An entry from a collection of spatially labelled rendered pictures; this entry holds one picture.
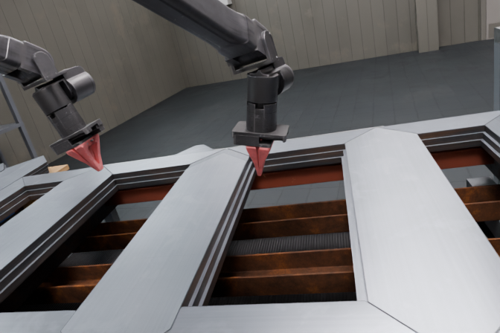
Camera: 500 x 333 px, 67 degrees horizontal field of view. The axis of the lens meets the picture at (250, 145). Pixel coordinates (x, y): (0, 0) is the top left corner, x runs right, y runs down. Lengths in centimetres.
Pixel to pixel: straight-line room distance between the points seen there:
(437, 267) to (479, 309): 8
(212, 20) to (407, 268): 44
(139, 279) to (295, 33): 681
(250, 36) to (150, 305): 45
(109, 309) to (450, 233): 54
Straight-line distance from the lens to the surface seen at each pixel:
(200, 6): 55
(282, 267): 91
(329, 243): 119
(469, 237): 66
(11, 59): 84
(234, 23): 61
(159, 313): 61
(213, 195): 89
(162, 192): 120
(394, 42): 721
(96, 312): 68
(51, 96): 86
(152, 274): 70
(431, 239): 65
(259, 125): 69
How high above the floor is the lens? 124
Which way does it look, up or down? 19 degrees down
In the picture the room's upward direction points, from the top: 13 degrees counter-clockwise
